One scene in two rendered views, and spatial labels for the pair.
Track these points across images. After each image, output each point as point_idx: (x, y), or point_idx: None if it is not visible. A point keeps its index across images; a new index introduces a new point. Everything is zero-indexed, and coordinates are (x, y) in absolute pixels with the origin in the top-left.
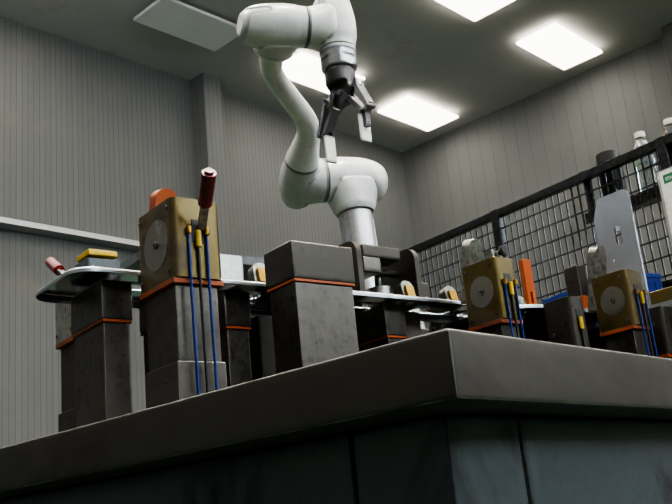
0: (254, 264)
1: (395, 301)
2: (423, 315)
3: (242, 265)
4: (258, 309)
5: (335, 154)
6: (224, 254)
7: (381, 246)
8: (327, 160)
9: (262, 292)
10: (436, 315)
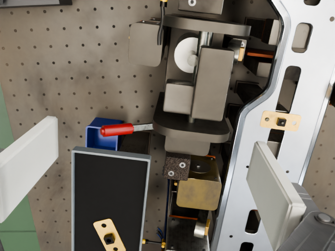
0: (203, 238)
1: (291, 146)
2: (270, 78)
3: (209, 250)
4: (217, 220)
5: (43, 134)
6: (141, 246)
7: (228, 86)
8: (56, 158)
9: (256, 246)
10: (275, 62)
